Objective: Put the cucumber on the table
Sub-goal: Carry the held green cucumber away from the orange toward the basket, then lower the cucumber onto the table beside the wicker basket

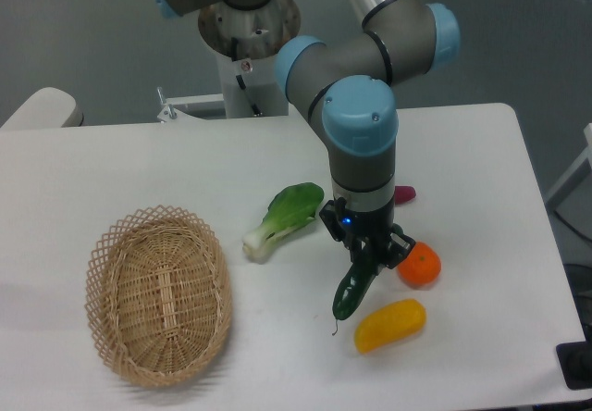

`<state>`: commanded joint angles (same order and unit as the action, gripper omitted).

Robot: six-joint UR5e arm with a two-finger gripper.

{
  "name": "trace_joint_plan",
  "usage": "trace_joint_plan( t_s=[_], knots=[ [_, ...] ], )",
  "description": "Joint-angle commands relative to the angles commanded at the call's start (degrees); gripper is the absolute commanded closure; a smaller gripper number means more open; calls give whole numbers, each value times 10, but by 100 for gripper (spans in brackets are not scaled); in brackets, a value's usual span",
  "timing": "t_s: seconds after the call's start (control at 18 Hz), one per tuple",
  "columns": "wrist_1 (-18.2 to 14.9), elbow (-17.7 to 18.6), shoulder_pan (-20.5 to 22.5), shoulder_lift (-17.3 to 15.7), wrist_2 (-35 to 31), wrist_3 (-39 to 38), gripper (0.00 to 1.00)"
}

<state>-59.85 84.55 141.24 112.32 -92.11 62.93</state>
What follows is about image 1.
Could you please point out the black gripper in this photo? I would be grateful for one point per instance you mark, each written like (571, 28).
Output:
(374, 231)

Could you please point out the dark green cucumber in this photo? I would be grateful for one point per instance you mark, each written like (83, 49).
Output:
(353, 287)

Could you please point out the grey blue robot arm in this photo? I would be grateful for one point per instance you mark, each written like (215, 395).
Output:
(345, 92)

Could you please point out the orange tangerine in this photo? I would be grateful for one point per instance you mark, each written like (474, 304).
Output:
(422, 266)

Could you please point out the purple red vegetable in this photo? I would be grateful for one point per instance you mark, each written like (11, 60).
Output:
(404, 194)

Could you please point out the yellow mango fruit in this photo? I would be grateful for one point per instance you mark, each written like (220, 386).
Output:
(389, 324)

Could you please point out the green bok choy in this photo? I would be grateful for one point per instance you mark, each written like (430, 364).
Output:
(291, 209)

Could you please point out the woven wicker basket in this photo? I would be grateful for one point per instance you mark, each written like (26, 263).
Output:
(158, 296)

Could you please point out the black device at edge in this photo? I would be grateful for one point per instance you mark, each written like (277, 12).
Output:
(575, 362)

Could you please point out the white furniture leg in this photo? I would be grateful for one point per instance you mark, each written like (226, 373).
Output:
(574, 175)

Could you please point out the white chair armrest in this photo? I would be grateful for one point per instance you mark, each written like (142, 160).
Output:
(48, 108)

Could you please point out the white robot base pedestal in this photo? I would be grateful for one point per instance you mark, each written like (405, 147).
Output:
(245, 37)

